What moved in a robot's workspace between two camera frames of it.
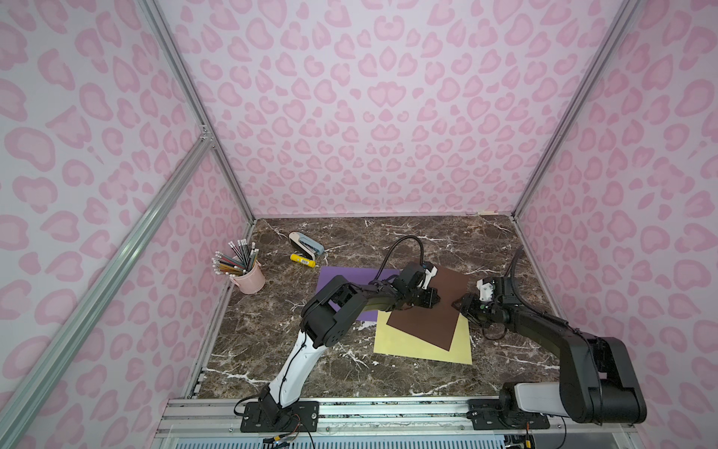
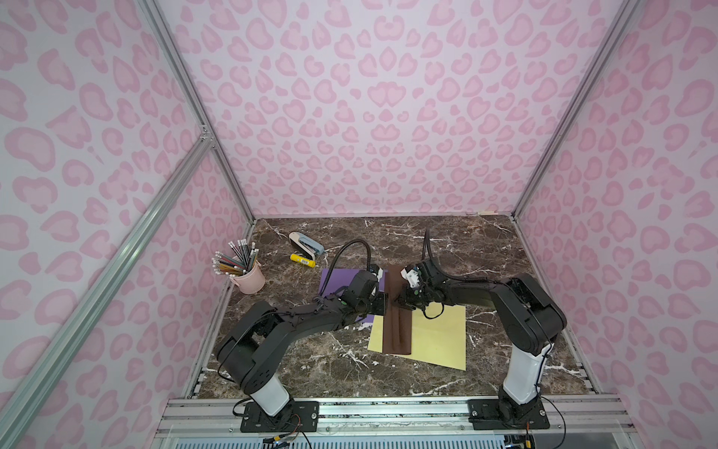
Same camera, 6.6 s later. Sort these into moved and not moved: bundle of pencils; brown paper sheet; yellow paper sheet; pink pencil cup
Moved: brown paper sheet
Not moved: bundle of pencils; pink pencil cup; yellow paper sheet
